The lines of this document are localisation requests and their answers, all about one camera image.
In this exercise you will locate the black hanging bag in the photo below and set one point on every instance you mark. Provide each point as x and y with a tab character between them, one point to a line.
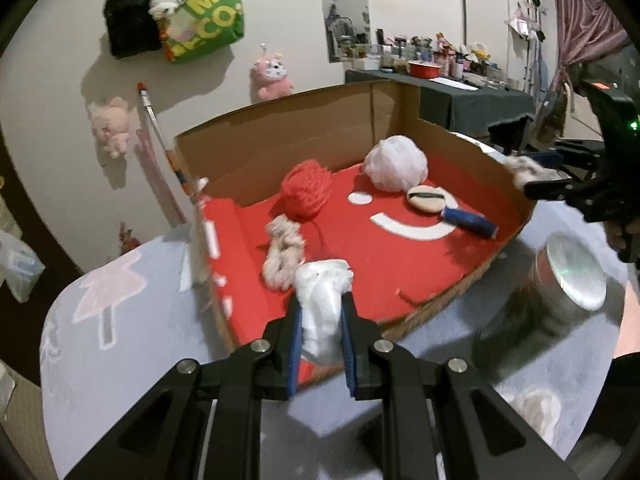
131	30

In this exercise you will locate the light blue fleece blanket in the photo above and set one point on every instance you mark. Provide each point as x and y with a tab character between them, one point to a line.
95	369

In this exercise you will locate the pink plush toy left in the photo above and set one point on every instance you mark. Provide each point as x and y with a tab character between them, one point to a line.
111	126

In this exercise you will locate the green tote bag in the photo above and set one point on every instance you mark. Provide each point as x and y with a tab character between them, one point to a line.
201	27

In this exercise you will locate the cream knitted scrunchie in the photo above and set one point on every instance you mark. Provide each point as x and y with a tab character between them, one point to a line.
286	253

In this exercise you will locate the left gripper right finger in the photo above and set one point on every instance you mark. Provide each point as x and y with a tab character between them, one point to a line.
439	420

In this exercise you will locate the white cloth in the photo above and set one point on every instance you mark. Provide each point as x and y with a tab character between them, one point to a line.
319	288

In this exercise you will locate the white mesh bath pouf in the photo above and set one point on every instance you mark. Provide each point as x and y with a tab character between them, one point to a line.
395	164

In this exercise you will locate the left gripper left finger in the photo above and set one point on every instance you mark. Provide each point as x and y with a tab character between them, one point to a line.
202	421

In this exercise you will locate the pink plush toy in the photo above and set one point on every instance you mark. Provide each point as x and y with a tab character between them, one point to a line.
270	77
111	126

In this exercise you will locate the pink plush toy right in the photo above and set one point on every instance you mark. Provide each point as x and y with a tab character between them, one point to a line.
270	77

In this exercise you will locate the white plush on bag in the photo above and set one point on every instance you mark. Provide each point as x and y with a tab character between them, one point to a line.
161	9

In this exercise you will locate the white wardrobe cabinet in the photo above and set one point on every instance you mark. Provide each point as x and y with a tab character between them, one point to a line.
507	31

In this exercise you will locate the white plastic bag on door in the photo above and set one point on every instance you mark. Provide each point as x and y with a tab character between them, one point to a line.
20	267

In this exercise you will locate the large glass jar metal lid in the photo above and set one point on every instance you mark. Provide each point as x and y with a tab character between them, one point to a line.
563	288

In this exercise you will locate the blue cloth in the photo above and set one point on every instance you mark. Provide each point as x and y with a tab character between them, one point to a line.
475	223

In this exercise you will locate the wall mirror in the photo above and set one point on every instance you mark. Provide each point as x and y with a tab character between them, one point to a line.
347	26

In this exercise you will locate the cardboard box red interior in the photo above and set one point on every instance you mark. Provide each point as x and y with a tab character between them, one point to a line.
408	266

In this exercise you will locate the dark green covered table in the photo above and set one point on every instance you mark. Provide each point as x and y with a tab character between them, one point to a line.
471	112

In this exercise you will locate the red foam net sleeve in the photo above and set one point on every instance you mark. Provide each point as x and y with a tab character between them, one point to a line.
305	190

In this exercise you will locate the white fluffy star bunny keychain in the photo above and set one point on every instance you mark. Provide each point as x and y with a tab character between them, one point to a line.
525	170

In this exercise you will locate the pink curtain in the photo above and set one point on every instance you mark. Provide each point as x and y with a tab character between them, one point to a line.
588	30

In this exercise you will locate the red bowl on table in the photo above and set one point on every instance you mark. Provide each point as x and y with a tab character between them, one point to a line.
424	70

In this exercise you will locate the beige powder puff black band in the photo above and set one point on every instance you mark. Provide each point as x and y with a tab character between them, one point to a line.
427	199

